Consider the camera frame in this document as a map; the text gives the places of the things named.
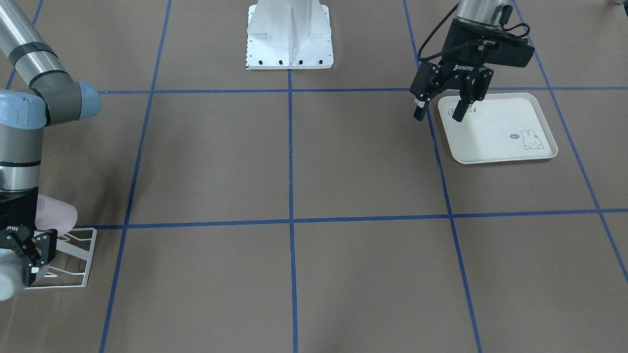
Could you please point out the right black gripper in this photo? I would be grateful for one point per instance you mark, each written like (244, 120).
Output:
(16, 212)

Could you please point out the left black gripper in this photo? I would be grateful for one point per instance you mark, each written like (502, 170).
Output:
(460, 55)

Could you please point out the pink plastic cup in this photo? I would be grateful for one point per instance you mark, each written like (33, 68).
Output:
(54, 214)

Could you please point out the grey plastic cup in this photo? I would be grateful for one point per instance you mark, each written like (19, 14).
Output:
(11, 275)

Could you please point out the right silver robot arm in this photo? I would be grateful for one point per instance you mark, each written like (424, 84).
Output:
(52, 97)

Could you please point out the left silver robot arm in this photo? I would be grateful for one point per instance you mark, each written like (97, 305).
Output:
(490, 13)

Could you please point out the cream plastic tray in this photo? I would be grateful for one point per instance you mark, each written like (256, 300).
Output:
(501, 128)

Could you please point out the white wire cup rack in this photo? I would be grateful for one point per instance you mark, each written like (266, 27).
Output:
(72, 264)

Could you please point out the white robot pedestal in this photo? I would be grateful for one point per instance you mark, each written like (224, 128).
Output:
(289, 35)

